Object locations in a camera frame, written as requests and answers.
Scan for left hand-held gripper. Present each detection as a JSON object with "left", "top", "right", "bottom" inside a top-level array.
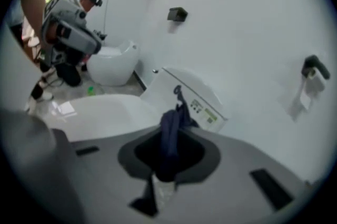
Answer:
[{"left": 39, "top": 0, "right": 103, "bottom": 67}]

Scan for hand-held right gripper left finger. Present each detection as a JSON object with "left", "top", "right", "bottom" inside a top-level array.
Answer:
[{"left": 51, "top": 124, "right": 165, "bottom": 224}]

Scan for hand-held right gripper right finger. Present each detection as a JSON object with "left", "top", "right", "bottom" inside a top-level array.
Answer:
[{"left": 157, "top": 126, "right": 313, "bottom": 224}]

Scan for white toilet lid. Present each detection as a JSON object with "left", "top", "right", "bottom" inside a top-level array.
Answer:
[{"left": 39, "top": 93, "right": 162, "bottom": 142}]

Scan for dark blue wiping cloth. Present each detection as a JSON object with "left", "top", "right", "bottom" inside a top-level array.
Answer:
[{"left": 157, "top": 84, "right": 204, "bottom": 183}]

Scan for person's left forearm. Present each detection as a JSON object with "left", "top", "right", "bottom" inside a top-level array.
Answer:
[{"left": 20, "top": 0, "right": 63, "bottom": 63}]

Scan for egg-shaped white toilet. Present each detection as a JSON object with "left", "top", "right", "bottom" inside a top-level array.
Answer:
[{"left": 86, "top": 40, "right": 140, "bottom": 87}]

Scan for white toilet with tank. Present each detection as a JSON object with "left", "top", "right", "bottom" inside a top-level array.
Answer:
[{"left": 139, "top": 66, "right": 229, "bottom": 134}]

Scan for white toilet paper roll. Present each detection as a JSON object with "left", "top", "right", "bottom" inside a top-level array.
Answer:
[{"left": 296, "top": 71, "right": 326, "bottom": 111}]

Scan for person's left hand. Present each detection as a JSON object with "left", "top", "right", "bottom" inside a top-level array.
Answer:
[{"left": 45, "top": 23, "right": 57, "bottom": 43}]

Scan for black floor cables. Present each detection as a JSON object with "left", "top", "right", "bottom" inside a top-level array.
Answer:
[{"left": 39, "top": 70, "right": 65, "bottom": 88}]

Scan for black wall paper holder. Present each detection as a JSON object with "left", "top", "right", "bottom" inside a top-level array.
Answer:
[
  {"left": 166, "top": 6, "right": 189, "bottom": 22},
  {"left": 301, "top": 54, "right": 331, "bottom": 81}
]

